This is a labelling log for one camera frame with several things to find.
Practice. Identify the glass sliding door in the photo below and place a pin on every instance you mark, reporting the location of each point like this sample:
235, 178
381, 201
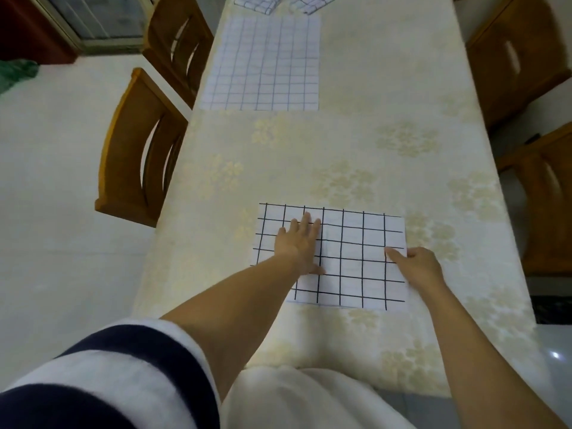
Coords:
98, 17

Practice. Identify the person's right hand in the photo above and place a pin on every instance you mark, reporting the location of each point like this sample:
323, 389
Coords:
422, 270

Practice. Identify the dark red wooden cabinet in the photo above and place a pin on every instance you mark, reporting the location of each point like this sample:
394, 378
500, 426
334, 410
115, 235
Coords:
27, 31

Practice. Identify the person's right forearm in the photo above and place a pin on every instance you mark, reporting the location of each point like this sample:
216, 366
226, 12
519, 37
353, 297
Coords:
482, 366

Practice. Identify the wooden dining chair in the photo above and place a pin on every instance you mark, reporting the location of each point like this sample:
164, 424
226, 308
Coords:
558, 209
120, 165
161, 40
540, 49

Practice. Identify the person's left hand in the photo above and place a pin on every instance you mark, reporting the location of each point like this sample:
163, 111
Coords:
299, 245

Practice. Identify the person's left forearm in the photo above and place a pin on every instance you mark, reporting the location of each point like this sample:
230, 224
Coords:
232, 317

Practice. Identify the table with cream floral tablecloth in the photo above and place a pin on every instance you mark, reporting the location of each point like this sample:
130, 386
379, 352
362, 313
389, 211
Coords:
380, 84

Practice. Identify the earlier checked cloth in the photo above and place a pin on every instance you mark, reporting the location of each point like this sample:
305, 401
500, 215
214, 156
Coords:
257, 2

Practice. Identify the green cloth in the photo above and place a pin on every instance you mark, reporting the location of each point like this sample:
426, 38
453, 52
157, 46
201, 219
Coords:
13, 75

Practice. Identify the small black box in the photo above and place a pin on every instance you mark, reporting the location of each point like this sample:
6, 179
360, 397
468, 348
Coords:
532, 139

